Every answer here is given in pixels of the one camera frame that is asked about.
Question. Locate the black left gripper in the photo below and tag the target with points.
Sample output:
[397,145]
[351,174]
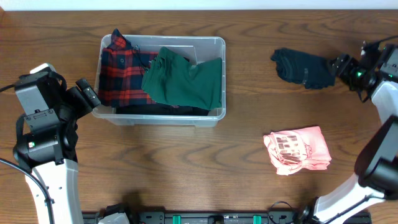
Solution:
[88,94]

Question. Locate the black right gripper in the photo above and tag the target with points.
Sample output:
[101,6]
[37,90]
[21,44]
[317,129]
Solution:
[350,62]

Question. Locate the red navy plaid shirt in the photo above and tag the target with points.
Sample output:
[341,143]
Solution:
[121,73]

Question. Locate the dark navy garment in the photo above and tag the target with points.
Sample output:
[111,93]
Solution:
[302,68]

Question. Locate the black garment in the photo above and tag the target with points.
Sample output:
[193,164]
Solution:
[161,109]

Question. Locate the dark green garment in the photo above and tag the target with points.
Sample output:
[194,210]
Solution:
[172,80]

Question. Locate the pink printed garment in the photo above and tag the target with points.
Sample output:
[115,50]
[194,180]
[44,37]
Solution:
[293,150]

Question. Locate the clear plastic storage bin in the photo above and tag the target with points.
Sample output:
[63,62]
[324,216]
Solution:
[197,50]

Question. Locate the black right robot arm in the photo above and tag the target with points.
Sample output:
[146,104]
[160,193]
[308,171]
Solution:
[375,171]

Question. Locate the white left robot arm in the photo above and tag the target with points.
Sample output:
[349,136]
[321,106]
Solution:
[46,141]

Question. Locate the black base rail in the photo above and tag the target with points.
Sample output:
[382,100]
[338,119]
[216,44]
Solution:
[121,213]

